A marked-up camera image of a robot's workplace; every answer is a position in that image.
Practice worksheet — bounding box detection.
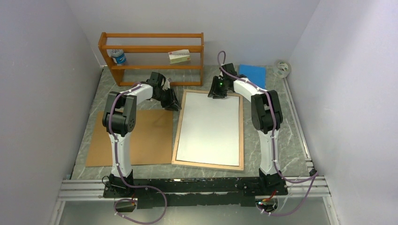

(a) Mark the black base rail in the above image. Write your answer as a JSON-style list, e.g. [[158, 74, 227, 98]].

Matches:
[[103, 175, 288, 209]]

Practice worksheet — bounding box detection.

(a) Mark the printed photo of people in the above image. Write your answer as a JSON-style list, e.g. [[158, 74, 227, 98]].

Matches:
[[175, 91, 241, 167]]

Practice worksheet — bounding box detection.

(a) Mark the purple cable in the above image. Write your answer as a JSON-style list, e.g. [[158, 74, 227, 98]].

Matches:
[[107, 83, 168, 225], [217, 51, 320, 218]]

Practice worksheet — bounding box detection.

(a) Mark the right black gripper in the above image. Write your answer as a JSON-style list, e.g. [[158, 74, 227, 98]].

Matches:
[[207, 76, 230, 99]]

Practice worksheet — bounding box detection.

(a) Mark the brown cardboard backing board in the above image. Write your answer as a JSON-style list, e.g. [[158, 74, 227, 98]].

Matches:
[[85, 109, 173, 167]]

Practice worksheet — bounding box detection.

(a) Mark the orange wooden shelf rack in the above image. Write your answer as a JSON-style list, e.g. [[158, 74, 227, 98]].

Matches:
[[98, 32, 205, 86]]

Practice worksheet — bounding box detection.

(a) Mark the wooden picture frame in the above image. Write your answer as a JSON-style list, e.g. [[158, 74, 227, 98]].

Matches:
[[171, 89, 245, 172]]

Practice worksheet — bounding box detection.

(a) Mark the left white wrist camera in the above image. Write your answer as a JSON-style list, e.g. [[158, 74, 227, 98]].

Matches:
[[163, 78, 171, 90]]

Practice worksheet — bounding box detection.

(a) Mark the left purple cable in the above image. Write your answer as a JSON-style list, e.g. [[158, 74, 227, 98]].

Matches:
[[107, 83, 168, 225]]

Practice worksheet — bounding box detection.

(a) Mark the small white green box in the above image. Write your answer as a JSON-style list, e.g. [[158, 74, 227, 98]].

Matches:
[[168, 49, 191, 64]]

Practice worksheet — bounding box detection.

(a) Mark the blue white small jar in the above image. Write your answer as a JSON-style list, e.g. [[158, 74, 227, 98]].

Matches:
[[110, 49, 126, 65]]

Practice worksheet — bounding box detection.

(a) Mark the blue foam mat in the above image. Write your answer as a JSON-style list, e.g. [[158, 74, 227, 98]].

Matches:
[[239, 64, 266, 89]]

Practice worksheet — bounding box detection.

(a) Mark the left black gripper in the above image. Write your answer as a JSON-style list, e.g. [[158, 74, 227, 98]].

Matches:
[[154, 88, 182, 112]]

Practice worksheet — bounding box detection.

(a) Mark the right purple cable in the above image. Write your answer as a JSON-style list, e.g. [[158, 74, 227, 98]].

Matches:
[[217, 51, 320, 218]]

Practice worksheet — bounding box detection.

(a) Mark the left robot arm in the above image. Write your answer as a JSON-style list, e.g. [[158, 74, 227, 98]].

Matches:
[[102, 72, 181, 198]]

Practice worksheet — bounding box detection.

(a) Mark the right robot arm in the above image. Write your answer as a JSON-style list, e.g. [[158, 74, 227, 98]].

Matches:
[[208, 63, 287, 195]]

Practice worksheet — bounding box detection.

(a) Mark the clear tape roll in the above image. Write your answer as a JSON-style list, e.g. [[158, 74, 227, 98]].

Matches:
[[272, 60, 292, 78]]

